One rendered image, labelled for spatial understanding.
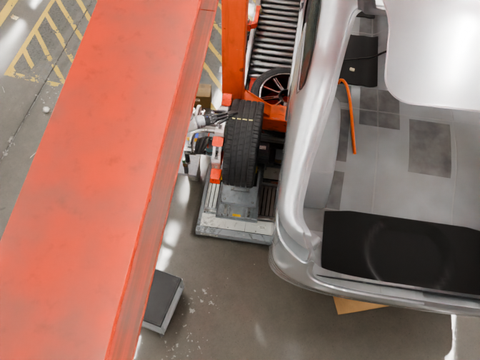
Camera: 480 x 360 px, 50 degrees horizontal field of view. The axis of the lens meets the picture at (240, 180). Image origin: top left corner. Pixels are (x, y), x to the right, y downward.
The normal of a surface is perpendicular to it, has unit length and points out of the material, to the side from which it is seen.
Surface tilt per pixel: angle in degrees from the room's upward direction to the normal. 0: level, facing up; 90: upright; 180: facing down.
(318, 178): 55
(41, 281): 0
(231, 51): 90
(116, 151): 0
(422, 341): 0
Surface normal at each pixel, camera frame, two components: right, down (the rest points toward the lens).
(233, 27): -0.15, 0.86
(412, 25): -0.18, -0.14
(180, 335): 0.03, -0.49
